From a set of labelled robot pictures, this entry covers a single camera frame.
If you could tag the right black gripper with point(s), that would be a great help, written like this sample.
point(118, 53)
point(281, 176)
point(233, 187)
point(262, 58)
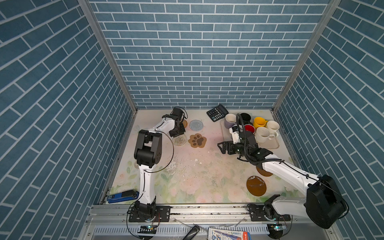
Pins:
point(230, 144)

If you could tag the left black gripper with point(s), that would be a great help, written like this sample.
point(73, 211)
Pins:
point(181, 131)

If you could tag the pale woven round coaster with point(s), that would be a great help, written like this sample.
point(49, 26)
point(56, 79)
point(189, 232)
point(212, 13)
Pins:
point(180, 140)

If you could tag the blue woven round coaster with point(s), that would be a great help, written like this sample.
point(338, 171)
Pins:
point(196, 125)

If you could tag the brown paw print coaster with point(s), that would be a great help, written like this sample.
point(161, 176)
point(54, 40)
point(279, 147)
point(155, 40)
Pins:
point(197, 141)

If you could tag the amber glossy round coaster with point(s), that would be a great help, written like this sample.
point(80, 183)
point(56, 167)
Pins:
point(256, 186)

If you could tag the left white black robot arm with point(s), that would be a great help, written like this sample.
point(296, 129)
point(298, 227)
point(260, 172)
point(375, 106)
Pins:
point(148, 153)

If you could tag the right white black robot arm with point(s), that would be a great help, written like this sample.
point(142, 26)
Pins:
point(322, 201)

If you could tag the white mug red inside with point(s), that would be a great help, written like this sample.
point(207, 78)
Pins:
point(250, 128)

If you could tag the white mug front right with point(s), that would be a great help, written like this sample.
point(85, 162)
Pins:
point(263, 134)

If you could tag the beige rectangular tray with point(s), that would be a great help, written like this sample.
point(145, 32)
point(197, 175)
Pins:
point(269, 144)

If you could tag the yellow mug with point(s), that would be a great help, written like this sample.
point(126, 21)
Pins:
point(259, 122)

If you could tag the black mug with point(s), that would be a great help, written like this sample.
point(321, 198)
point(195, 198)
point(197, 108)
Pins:
point(246, 118)

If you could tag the lilac mug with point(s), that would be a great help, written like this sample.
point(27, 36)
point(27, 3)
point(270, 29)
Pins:
point(230, 120)

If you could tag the white mug far right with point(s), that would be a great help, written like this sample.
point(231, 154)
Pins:
point(273, 128)

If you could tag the black desk calculator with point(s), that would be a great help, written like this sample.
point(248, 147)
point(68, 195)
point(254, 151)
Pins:
point(217, 113)

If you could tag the blue black stapler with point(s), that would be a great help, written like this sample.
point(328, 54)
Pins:
point(123, 196)

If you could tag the printed paper box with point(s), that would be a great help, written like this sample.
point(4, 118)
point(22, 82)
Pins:
point(218, 234)

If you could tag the black handheld device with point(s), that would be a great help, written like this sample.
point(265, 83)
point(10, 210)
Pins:
point(192, 233)

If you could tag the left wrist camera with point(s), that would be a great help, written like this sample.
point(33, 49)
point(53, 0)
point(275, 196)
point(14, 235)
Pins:
point(178, 114)

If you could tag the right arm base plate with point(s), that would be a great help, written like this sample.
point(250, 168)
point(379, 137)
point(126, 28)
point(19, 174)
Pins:
point(259, 213)

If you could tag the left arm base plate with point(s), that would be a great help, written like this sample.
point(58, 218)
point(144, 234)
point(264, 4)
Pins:
point(140, 214)

